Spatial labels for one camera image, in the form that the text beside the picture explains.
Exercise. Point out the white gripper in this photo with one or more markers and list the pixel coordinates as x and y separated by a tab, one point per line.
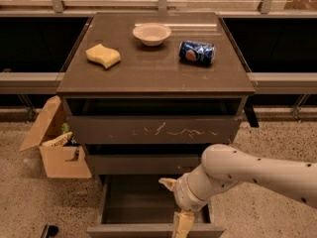
182	192

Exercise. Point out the grey drawer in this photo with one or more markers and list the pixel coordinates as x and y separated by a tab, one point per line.
154	120
134	207
143	159

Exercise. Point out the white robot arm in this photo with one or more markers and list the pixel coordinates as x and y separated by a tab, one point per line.
222	167

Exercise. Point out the dark grey drawer cabinet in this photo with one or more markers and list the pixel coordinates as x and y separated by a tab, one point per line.
156	72

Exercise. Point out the open cardboard box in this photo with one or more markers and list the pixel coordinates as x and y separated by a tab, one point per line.
61	159

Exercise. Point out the small black floor object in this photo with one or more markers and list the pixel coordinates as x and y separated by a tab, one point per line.
49	231

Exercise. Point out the green item in box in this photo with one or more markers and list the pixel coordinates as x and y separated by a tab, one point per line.
65	128

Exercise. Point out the blue pepsi can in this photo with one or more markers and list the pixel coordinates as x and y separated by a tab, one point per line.
198	52

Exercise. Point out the yellow sponge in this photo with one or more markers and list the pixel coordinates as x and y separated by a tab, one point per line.
104	56

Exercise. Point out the white ceramic bowl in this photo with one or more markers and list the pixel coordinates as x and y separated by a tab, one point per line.
152	34

